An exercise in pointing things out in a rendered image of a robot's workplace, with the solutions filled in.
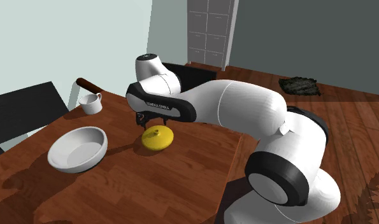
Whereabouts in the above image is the black chair with dark back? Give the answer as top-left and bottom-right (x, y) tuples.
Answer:
(161, 62), (218, 93)

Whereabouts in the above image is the brown wooden table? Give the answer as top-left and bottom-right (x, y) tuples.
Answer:
(0, 90), (243, 224)

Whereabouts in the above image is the white drawer cabinet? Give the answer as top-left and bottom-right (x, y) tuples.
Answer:
(187, 0), (240, 72)

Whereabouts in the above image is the dark shaggy floor mat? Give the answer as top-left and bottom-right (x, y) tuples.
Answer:
(278, 76), (322, 97)

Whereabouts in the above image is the white chair with brown rail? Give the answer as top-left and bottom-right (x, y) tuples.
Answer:
(67, 77), (104, 111)

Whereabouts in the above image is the white mug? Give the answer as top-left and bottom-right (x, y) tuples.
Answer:
(78, 92), (103, 116)

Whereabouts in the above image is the white bowl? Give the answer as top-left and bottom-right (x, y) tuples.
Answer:
(47, 126), (108, 174)

